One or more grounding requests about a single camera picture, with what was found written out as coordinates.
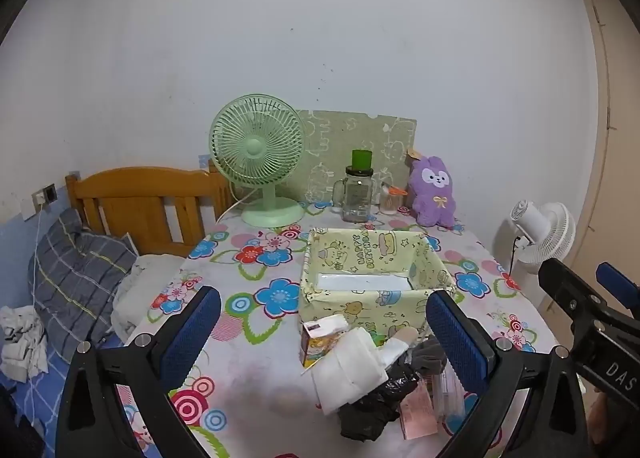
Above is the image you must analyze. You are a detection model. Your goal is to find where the pale grey bedding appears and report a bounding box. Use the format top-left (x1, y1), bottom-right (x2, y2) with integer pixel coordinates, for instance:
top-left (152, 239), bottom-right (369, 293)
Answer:
top-left (111, 254), bottom-right (188, 344)

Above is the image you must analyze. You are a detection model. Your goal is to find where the wooden bed headboard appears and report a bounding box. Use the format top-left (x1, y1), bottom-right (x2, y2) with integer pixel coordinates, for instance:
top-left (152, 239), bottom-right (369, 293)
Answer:
top-left (65, 165), bottom-right (236, 256)

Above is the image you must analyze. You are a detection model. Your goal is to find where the black plastic bag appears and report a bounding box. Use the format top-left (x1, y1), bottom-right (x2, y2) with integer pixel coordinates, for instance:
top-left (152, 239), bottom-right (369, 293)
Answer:
top-left (337, 363), bottom-right (421, 441)

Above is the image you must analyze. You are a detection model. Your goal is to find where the grey plaid pillow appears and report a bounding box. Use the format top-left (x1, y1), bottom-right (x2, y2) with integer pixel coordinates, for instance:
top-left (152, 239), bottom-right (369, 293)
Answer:
top-left (27, 208), bottom-right (138, 364)

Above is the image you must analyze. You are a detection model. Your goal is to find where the black standing fan cable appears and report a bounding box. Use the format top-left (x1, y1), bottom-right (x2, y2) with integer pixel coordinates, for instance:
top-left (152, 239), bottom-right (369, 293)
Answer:
top-left (509, 235), bottom-right (524, 275)

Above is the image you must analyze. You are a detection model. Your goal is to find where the green patterned board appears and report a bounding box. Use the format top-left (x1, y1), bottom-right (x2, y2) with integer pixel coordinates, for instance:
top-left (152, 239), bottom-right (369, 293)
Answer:
top-left (295, 110), bottom-right (417, 204)

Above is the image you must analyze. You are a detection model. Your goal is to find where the white cloth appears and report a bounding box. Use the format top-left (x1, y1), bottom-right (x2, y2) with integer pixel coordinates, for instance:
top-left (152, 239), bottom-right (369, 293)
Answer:
top-left (0, 305), bottom-right (48, 381)
top-left (310, 328), bottom-right (391, 416)

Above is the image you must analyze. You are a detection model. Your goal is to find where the green desk fan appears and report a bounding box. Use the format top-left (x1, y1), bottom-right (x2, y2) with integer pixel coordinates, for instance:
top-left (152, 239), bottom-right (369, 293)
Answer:
top-left (208, 94), bottom-right (307, 228)

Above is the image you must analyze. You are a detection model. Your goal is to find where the floral tablecloth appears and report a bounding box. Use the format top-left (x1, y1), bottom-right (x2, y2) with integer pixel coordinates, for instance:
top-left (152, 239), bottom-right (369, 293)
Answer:
top-left (120, 198), bottom-right (556, 458)

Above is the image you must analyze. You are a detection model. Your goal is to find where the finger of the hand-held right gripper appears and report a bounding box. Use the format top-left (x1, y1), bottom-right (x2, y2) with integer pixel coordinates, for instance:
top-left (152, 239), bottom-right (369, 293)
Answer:
top-left (597, 262), bottom-right (640, 311)
top-left (539, 258), bottom-right (612, 334)

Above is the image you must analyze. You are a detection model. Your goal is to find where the blue checked bed sheet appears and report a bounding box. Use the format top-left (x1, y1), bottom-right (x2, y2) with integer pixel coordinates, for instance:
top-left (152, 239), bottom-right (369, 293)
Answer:
top-left (0, 338), bottom-right (71, 458)

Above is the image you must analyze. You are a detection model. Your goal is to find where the white crumpled cloth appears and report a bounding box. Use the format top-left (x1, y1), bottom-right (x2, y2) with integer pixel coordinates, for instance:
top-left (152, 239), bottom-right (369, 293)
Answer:
top-left (0, 305), bottom-right (48, 381)

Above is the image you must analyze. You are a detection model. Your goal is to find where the wall socket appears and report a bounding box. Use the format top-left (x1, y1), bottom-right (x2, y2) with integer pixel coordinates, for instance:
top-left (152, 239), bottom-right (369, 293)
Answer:
top-left (31, 183), bottom-right (58, 206)

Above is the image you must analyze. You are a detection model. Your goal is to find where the white desk fan cable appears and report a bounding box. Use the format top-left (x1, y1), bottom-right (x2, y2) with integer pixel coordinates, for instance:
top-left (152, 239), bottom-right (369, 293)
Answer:
top-left (215, 183), bottom-right (261, 225)

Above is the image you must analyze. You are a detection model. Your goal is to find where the pink box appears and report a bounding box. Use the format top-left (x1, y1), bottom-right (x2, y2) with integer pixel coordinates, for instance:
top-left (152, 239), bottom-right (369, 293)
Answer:
top-left (398, 378), bottom-right (438, 440)

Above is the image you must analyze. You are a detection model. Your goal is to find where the white standing fan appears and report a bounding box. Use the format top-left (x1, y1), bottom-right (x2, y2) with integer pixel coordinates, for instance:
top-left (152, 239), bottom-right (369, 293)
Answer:
top-left (509, 198), bottom-right (577, 284)

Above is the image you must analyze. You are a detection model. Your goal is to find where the glass jar with green lid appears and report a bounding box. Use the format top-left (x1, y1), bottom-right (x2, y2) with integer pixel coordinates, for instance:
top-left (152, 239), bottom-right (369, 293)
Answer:
top-left (332, 149), bottom-right (376, 223)

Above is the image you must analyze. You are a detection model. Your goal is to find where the clear pale pink packet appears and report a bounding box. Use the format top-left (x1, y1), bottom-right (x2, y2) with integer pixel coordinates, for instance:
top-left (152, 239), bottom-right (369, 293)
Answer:
top-left (427, 368), bottom-right (466, 421)

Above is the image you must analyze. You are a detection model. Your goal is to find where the yellow cartoon print fabric box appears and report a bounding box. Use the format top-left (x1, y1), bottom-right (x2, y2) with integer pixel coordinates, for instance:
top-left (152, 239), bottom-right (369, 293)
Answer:
top-left (298, 227), bottom-right (457, 339)

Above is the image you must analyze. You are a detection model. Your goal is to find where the small colourful cartoon carton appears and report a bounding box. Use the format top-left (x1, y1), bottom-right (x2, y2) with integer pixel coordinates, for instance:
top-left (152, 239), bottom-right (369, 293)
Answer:
top-left (300, 317), bottom-right (351, 369)

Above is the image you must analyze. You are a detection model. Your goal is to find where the beige door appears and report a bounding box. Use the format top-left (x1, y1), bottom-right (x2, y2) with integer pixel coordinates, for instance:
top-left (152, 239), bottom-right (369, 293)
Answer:
top-left (567, 0), bottom-right (640, 339)

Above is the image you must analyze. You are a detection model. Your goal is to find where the cotton swab jar orange lid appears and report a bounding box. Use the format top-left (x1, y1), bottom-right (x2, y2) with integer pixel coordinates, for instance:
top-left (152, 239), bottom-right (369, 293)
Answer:
top-left (378, 183), bottom-right (408, 215)

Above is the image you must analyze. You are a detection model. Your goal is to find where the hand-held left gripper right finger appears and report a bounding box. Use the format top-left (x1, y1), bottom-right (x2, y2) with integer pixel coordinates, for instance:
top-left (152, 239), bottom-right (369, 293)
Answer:
top-left (425, 289), bottom-right (588, 458)

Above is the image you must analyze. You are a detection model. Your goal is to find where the white sock beige end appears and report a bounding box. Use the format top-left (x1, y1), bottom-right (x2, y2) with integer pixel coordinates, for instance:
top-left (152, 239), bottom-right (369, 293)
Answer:
top-left (377, 325), bottom-right (420, 369)

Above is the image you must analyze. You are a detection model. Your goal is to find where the person's right hand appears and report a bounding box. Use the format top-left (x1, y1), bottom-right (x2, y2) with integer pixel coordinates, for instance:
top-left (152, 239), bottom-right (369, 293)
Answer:
top-left (588, 395), bottom-right (608, 446)

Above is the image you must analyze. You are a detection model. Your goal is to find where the purple plush rabbit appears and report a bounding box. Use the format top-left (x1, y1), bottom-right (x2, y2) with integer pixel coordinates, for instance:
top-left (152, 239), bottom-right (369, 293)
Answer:
top-left (405, 148), bottom-right (458, 229)

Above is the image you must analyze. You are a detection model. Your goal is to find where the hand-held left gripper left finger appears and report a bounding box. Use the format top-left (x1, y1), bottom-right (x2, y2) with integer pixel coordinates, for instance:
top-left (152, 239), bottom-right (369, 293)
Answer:
top-left (55, 285), bottom-right (222, 458)

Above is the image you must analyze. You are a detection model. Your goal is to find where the grey sock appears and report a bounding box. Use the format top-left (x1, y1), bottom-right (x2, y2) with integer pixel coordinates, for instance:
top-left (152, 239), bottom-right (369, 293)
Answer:
top-left (400, 338), bottom-right (448, 379)

